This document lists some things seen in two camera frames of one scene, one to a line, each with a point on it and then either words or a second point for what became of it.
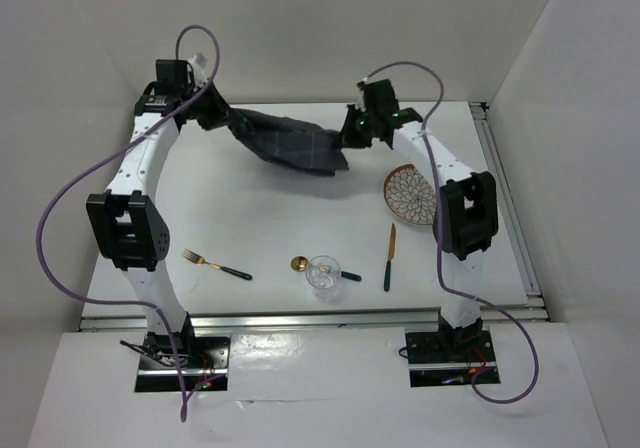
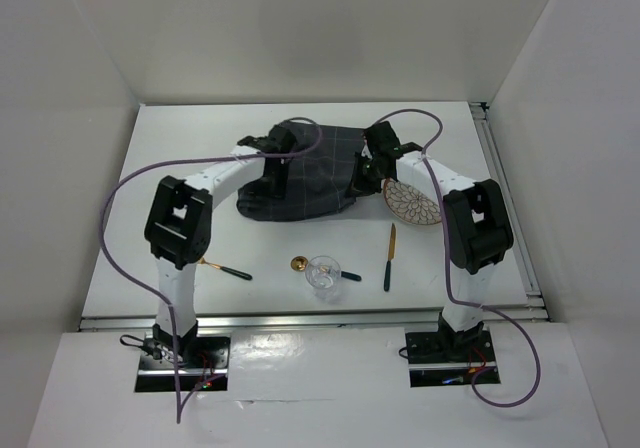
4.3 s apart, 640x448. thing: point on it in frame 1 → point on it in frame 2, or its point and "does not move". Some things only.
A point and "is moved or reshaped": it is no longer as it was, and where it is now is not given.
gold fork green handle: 197,258 does not move
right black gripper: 349,138 → 361,187
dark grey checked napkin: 306,147 is moved or reshaped
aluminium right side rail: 513,212 does not move
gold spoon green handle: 299,264 does not move
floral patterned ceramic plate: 409,196 does not move
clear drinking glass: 323,272 does not move
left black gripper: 218,112 → 276,189
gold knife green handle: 391,255 does not move
